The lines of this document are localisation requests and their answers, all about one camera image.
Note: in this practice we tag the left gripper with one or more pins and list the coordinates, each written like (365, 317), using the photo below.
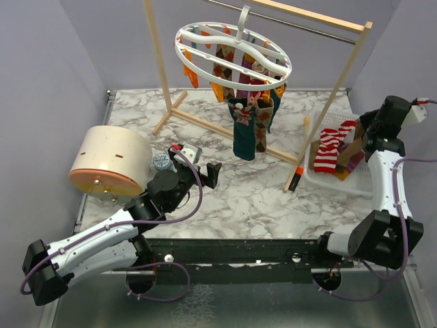
(210, 179)

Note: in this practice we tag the red beige reindeer sock front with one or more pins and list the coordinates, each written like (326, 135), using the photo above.
(257, 67)

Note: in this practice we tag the plain tan sock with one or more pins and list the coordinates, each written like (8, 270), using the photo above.
(346, 150)

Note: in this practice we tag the dark teal sock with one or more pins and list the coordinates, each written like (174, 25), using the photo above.
(243, 130)
(277, 101)

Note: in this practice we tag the blue patterned round tin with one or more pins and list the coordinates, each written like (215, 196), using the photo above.
(162, 161)

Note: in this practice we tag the pink clothespin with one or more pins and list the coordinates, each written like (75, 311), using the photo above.
(251, 101)

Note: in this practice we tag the yellow orange clothespin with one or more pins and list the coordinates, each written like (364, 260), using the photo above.
(193, 77)

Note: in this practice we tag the wooden hanger rack frame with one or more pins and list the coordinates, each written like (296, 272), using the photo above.
(173, 110)

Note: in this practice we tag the white plastic basket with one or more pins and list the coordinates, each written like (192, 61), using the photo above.
(354, 178)

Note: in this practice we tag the black orange highlighter marker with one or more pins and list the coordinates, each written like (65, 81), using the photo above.
(296, 178)

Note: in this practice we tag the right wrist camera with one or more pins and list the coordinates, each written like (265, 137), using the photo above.
(417, 112)

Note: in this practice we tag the beige argyle sock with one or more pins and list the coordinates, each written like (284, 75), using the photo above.
(227, 53)
(263, 113)

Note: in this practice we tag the yellow highlighter marker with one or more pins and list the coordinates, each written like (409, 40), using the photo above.
(307, 123)

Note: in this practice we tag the purple yellow striped sock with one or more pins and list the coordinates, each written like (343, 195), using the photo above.
(247, 62)

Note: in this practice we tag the red white striped sock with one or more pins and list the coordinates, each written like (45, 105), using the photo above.
(330, 139)

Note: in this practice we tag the white round clip hanger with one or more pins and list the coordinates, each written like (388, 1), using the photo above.
(201, 38)

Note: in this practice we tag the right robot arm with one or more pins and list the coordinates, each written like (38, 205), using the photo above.
(388, 234)

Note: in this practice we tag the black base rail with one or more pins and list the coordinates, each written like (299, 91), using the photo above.
(240, 261)

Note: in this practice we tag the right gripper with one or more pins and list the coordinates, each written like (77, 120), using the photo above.
(365, 119)

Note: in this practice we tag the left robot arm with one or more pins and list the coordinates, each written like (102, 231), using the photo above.
(117, 242)

